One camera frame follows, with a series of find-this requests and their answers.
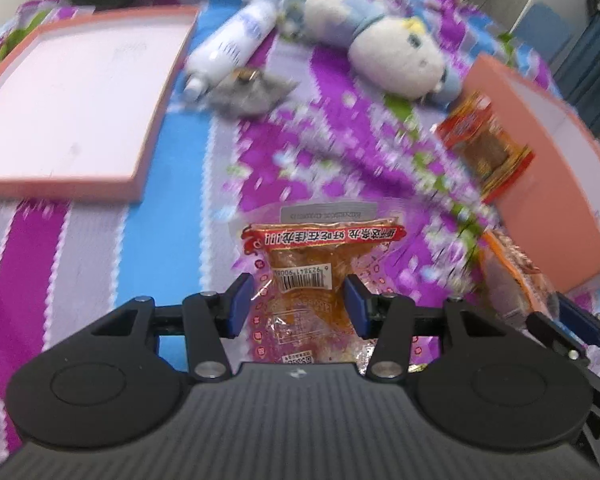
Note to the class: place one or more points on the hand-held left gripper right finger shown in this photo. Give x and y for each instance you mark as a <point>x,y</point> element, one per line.
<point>357,305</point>

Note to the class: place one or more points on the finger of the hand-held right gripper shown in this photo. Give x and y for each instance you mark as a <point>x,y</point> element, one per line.
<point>550,332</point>
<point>577,317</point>

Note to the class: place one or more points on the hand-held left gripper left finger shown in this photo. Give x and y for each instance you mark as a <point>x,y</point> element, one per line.
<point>237,305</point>

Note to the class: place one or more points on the orange-edged snack packet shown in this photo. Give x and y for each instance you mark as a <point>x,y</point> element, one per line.
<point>515,280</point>

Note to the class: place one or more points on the clear orange snack packet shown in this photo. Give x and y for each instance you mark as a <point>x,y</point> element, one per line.
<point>305,260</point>

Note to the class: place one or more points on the pink cardboard box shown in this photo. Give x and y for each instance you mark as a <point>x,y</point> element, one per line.
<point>545,210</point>

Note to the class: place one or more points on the red and yellow snack packet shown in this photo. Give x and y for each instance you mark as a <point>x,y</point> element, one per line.
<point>485,145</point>

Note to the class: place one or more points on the silver snack packet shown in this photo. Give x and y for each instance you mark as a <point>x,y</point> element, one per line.
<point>245,92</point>

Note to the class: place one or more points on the white and blue plush toy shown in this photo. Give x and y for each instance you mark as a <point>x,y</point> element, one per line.
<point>395,55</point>

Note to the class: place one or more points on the blue hanging cloth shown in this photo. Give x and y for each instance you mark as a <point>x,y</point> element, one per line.
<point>595,60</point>

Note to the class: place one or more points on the white plastic bottle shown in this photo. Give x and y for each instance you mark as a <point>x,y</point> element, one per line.
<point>230,45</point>

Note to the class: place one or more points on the pink box lid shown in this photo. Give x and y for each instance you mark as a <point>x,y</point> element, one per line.
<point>80,95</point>

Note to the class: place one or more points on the blue chair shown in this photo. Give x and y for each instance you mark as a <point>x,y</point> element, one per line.
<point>545,25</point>

